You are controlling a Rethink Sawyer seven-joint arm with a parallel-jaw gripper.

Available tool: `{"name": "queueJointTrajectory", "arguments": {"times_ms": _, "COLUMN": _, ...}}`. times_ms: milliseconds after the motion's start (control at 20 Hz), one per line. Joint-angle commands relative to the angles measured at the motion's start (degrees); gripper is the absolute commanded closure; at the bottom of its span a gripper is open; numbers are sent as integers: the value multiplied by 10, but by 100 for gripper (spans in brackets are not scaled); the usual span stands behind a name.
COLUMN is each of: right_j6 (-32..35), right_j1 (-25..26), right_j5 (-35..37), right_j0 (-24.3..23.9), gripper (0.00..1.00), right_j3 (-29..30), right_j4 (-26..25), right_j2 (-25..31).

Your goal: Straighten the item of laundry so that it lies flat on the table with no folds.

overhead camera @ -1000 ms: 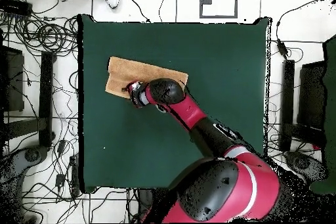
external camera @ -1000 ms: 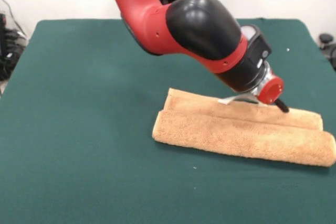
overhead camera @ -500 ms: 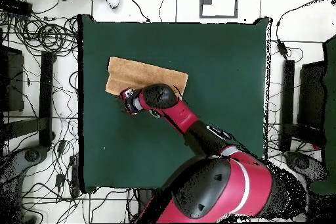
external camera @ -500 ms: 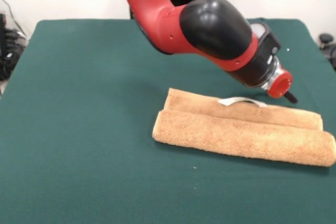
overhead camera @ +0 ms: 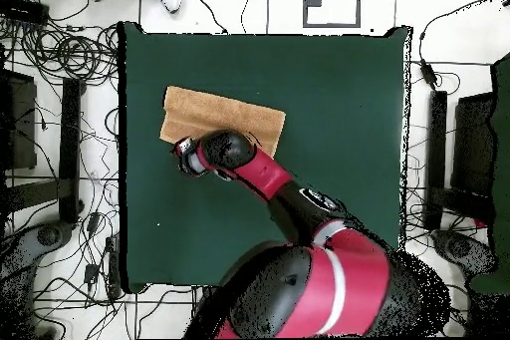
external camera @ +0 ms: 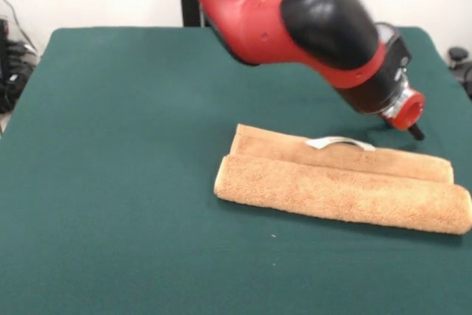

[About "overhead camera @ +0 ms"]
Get tan terry towel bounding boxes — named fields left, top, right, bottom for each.
left=159, top=85, right=287, bottom=158

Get dark grey stand base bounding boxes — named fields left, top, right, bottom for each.
left=0, top=220, right=75, bottom=289
left=431, top=228, right=499, bottom=277

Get black box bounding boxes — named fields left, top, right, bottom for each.
left=0, top=68, right=38, bottom=170
left=451, top=92, right=497, bottom=197

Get black cable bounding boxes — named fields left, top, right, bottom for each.
left=183, top=0, right=229, bottom=35

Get black power adapter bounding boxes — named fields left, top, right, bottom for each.
left=86, top=211, right=102, bottom=235
left=419, top=58, right=439, bottom=90
left=83, top=262, right=100, bottom=287

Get black power strip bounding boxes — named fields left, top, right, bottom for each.
left=0, top=0, right=50, bottom=25
left=105, top=235, right=123, bottom=299

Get black stand leg frame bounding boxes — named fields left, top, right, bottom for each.
left=422, top=90, right=497, bottom=231
left=0, top=77, right=85, bottom=224

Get dark green table cloth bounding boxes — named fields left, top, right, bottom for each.
left=118, top=21, right=413, bottom=294

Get coiled black cables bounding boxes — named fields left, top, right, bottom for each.
left=19, top=22, right=121, bottom=82

